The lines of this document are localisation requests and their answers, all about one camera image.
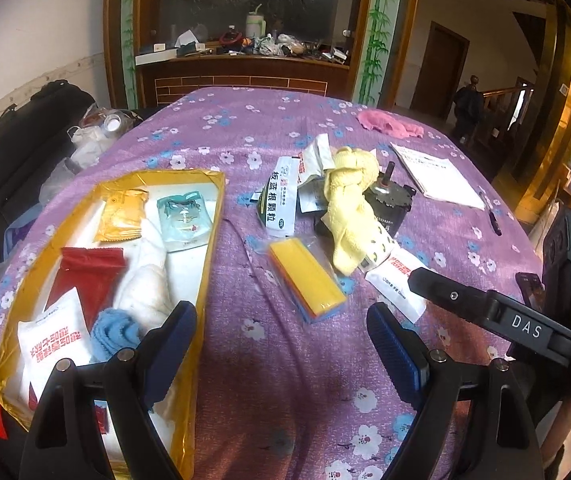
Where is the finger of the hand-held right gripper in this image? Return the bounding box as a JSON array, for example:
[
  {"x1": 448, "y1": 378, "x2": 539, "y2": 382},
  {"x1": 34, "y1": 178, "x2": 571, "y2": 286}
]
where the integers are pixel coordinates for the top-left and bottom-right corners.
[
  {"x1": 407, "y1": 266, "x2": 571, "y2": 368},
  {"x1": 515, "y1": 271, "x2": 549, "y2": 311}
]

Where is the golden wooden frame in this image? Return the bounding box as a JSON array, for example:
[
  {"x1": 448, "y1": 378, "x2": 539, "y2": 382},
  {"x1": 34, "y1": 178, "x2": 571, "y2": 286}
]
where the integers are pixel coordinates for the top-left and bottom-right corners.
[{"x1": 515, "y1": 0, "x2": 571, "y2": 226}]

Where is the pink cloth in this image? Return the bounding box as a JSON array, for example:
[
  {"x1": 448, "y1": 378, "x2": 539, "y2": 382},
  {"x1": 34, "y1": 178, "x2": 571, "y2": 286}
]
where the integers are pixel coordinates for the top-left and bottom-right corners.
[{"x1": 356, "y1": 109, "x2": 425, "y2": 140}]

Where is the orange packet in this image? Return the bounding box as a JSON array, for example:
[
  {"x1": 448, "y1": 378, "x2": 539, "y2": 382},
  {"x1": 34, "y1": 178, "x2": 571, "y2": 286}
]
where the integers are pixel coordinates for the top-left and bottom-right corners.
[{"x1": 94, "y1": 187, "x2": 148, "y2": 243}]

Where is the purple floral tablecloth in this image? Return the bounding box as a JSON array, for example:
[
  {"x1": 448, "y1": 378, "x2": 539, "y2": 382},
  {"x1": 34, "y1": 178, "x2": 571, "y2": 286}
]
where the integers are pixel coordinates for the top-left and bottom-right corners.
[{"x1": 0, "y1": 86, "x2": 543, "y2": 480}]

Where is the green tissue box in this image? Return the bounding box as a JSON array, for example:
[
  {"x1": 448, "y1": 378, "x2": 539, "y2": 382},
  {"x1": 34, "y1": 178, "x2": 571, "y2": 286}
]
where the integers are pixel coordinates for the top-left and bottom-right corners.
[{"x1": 174, "y1": 30, "x2": 206, "y2": 57}]

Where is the wooden stair railing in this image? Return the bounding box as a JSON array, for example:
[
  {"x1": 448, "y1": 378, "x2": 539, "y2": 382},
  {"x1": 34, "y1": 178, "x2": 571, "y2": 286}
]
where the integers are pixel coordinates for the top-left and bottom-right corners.
[{"x1": 483, "y1": 77, "x2": 536, "y2": 146}]

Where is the white yellow dotted packet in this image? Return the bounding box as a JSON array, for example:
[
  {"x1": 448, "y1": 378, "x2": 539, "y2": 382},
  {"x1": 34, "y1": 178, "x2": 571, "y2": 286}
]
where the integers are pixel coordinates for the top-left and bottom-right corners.
[{"x1": 358, "y1": 225, "x2": 399, "y2": 276}]

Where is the clear plastic bag with bottle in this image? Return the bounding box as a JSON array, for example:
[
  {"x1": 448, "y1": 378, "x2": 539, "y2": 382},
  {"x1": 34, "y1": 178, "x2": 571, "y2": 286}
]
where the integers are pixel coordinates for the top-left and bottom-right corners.
[{"x1": 68, "y1": 105, "x2": 143, "y2": 166}]

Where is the teal printed packet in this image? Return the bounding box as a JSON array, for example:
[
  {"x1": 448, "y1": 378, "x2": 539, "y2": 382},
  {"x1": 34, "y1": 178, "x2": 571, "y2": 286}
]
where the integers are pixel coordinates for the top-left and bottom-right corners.
[{"x1": 156, "y1": 187, "x2": 212, "y2": 253}]

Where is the gold cardboard box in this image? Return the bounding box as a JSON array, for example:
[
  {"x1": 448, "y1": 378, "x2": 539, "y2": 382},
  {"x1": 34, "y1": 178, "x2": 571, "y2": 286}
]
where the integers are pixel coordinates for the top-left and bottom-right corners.
[{"x1": 0, "y1": 169, "x2": 226, "y2": 480}]

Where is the white paper booklet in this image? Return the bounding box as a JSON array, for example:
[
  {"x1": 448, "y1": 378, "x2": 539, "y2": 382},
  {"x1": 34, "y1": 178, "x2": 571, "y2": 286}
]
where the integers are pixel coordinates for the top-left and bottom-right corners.
[{"x1": 389, "y1": 141, "x2": 486, "y2": 211}]

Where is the white cloth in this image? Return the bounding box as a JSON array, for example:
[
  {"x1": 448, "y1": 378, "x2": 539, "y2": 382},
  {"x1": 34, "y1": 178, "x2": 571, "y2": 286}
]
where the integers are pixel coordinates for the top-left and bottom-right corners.
[{"x1": 115, "y1": 220, "x2": 201, "y2": 333}]

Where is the wooden display cabinet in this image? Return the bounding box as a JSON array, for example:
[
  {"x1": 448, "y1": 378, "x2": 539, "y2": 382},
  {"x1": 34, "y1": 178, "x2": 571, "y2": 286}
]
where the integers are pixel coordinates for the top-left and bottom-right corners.
[{"x1": 102, "y1": 0, "x2": 423, "y2": 111}]

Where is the black gear motor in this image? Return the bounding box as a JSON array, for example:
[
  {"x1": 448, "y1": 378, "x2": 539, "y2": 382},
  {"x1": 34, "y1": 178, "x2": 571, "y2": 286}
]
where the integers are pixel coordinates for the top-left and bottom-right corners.
[{"x1": 363, "y1": 162, "x2": 419, "y2": 236}]

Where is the flat white box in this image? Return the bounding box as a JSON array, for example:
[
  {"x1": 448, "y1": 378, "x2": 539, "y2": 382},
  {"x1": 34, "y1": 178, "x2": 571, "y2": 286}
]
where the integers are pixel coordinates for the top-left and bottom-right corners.
[{"x1": 134, "y1": 49, "x2": 186, "y2": 67}]

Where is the white green cup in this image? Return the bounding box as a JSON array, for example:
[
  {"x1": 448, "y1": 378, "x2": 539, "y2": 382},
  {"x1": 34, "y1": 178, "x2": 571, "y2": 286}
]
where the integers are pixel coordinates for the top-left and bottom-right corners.
[{"x1": 245, "y1": 7, "x2": 266, "y2": 41}]

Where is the yellow layered sponge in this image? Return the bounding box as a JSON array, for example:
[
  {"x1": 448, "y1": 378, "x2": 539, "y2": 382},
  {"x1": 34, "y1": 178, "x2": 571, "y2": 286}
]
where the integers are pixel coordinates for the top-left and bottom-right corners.
[{"x1": 268, "y1": 239, "x2": 347, "y2": 323}]

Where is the black pen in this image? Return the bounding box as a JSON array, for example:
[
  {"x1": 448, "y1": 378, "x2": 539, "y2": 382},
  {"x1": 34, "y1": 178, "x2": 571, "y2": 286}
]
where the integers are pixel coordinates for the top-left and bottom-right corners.
[{"x1": 479, "y1": 190, "x2": 503, "y2": 237}]

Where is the white green sachet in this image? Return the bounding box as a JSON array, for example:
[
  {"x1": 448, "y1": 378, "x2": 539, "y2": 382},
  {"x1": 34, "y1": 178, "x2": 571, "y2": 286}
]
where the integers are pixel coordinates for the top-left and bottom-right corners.
[{"x1": 256, "y1": 155, "x2": 300, "y2": 238}]

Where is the blue towel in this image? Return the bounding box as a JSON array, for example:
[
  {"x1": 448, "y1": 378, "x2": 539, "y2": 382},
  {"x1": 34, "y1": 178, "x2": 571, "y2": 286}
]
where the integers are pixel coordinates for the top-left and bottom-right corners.
[{"x1": 89, "y1": 307, "x2": 143, "y2": 363}]

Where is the small white sachet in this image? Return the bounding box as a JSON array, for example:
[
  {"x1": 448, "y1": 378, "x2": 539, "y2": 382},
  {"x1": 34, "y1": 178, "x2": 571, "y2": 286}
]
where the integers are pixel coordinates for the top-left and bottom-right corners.
[{"x1": 296, "y1": 135, "x2": 333, "y2": 178}]

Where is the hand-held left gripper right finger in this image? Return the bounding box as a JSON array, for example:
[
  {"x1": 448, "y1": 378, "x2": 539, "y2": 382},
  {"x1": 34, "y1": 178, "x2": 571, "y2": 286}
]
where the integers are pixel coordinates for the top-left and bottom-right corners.
[{"x1": 367, "y1": 301, "x2": 549, "y2": 480}]

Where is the yellow towel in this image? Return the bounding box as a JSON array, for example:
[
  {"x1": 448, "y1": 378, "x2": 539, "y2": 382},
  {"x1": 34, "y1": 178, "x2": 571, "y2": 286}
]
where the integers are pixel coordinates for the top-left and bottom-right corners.
[{"x1": 323, "y1": 146, "x2": 381, "y2": 277}]

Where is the white red label packet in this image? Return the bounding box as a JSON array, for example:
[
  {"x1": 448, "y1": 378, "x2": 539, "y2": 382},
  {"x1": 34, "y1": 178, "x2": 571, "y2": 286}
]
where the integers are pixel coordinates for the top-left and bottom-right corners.
[{"x1": 365, "y1": 252, "x2": 429, "y2": 323}]

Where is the white packet red print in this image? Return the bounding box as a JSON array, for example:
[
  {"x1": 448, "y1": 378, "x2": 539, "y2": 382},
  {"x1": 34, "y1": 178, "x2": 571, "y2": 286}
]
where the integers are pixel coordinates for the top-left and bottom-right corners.
[{"x1": 16, "y1": 287, "x2": 97, "y2": 411}]

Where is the pile of small clutter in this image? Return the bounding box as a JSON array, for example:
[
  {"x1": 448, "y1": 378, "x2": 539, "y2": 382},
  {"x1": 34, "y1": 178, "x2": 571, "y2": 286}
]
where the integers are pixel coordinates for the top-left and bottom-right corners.
[{"x1": 208, "y1": 25, "x2": 351, "y2": 63}]

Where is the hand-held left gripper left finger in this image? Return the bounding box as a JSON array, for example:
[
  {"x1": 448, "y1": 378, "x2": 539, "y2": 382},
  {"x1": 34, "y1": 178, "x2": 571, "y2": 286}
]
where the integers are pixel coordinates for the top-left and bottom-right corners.
[{"x1": 18, "y1": 300, "x2": 198, "y2": 480}]

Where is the brown wooden door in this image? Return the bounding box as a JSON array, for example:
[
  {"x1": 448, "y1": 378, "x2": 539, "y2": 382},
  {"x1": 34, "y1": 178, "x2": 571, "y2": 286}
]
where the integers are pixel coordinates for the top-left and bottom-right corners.
[{"x1": 410, "y1": 21, "x2": 471, "y2": 121}]

